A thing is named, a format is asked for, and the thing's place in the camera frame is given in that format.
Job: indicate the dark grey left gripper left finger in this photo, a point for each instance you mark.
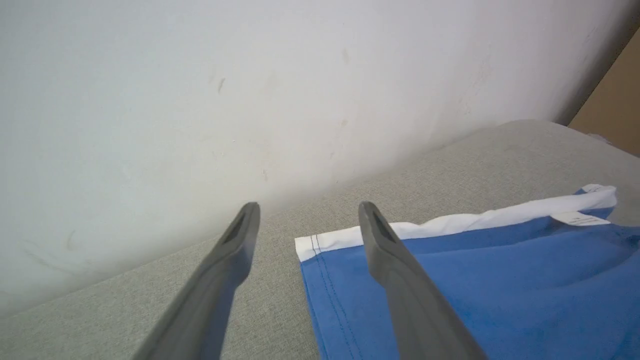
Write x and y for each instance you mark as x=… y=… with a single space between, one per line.
x=210 y=295

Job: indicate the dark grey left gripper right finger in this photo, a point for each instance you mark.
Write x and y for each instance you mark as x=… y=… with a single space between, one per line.
x=405 y=295

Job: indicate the blue and white shorts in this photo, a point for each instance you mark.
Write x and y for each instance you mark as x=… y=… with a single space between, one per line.
x=500 y=280

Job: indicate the brown cardboard panel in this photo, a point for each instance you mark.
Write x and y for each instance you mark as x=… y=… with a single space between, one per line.
x=612 y=110

